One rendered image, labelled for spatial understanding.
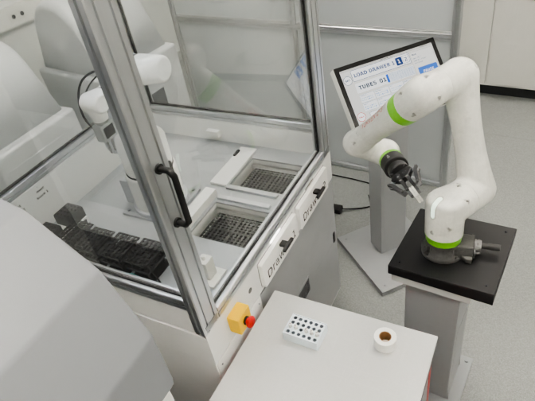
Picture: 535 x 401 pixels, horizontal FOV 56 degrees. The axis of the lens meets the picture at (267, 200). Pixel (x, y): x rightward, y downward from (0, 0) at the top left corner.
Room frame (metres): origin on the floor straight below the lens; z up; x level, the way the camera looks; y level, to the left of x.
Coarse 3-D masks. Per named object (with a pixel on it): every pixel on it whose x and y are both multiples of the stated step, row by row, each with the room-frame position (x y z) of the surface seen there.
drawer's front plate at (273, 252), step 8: (296, 216) 1.45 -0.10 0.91; (288, 224) 1.39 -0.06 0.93; (296, 224) 1.44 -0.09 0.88; (280, 232) 1.35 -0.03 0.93; (288, 232) 1.38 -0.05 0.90; (296, 232) 1.43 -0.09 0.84; (280, 240) 1.33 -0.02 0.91; (272, 248) 1.28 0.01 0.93; (280, 248) 1.32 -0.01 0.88; (288, 248) 1.37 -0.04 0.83; (264, 256) 1.25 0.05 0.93; (272, 256) 1.27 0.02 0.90; (264, 264) 1.22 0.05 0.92; (272, 264) 1.26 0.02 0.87; (280, 264) 1.30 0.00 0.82; (264, 272) 1.21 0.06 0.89; (272, 272) 1.25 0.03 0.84; (264, 280) 1.21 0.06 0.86
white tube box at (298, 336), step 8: (296, 320) 1.06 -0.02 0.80; (304, 320) 1.06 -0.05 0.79; (312, 320) 1.05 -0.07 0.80; (288, 328) 1.03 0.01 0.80; (312, 328) 1.02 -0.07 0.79; (320, 328) 1.01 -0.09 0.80; (288, 336) 1.01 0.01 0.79; (296, 336) 1.00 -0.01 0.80; (304, 336) 1.00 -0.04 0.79; (312, 336) 0.99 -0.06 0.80; (320, 336) 0.98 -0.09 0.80; (304, 344) 0.98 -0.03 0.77; (312, 344) 0.96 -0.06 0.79; (320, 344) 0.97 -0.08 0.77
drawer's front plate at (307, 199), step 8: (320, 176) 1.65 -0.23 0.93; (312, 184) 1.61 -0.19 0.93; (320, 184) 1.65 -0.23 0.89; (312, 192) 1.58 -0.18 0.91; (304, 200) 1.51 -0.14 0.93; (312, 200) 1.57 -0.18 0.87; (296, 208) 1.48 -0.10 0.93; (304, 208) 1.51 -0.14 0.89; (312, 208) 1.56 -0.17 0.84; (304, 216) 1.50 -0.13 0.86; (304, 224) 1.49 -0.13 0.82
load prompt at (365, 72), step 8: (400, 56) 2.10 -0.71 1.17; (408, 56) 2.11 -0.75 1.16; (376, 64) 2.07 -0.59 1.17; (384, 64) 2.07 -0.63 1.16; (392, 64) 2.07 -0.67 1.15; (400, 64) 2.08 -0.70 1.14; (352, 72) 2.04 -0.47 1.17; (360, 72) 2.04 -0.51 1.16; (368, 72) 2.04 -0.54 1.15; (376, 72) 2.04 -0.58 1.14
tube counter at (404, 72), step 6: (408, 66) 2.08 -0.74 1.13; (390, 72) 2.05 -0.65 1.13; (396, 72) 2.05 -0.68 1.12; (402, 72) 2.05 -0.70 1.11; (408, 72) 2.06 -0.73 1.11; (414, 72) 2.06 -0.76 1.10; (378, 78) 2.03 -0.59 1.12; (384, 78) 2.03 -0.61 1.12; (390, 78) 2.03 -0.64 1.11; (396, 78) 2.03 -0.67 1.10; (402, 78) 2.04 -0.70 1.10; (384, 84) 2.01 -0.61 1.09
